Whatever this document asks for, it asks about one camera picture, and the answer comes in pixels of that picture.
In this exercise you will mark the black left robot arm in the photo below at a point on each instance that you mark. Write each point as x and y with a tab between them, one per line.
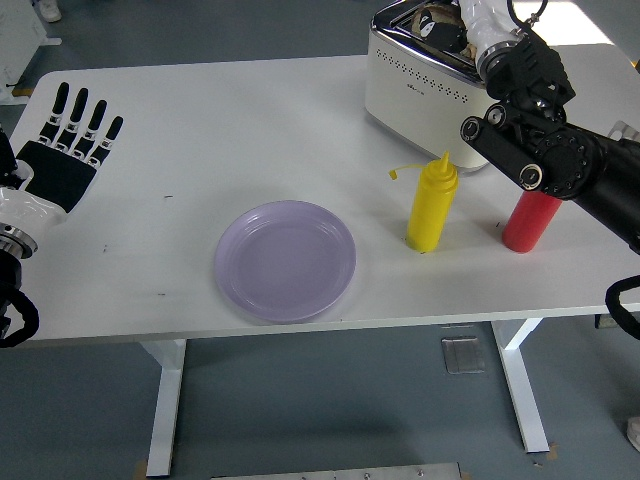
12	280

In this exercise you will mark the white chrome toaster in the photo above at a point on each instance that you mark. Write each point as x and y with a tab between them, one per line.
425	110

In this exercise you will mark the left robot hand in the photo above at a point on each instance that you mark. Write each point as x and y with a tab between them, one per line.
55	175

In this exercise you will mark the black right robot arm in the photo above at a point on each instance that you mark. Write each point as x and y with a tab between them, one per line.
565	160

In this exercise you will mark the person's white shoe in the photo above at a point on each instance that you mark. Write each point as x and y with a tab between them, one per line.
50	10
635	432

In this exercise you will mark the white table leg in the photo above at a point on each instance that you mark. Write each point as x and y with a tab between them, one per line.
522	390
167	400

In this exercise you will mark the yellow squeeze bottle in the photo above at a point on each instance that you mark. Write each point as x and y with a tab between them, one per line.
430	210

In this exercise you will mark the table height control panel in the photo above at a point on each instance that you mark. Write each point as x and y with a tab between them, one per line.
604	322

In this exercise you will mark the metal toast rack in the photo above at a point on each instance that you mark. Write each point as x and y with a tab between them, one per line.
622	131

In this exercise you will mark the bread slice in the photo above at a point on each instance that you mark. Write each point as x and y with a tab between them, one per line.
447	12

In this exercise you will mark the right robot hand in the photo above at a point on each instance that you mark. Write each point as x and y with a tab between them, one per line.
487	22

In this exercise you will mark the metal floor socket cover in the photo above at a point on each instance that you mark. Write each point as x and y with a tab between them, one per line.
463	355

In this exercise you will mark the red squeeze bottle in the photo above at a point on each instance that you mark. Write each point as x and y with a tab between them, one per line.
530	222

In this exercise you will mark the white equipment cabinet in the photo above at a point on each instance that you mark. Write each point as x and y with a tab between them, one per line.
20	30

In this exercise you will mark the purple plate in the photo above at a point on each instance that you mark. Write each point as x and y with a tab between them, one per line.
285	262

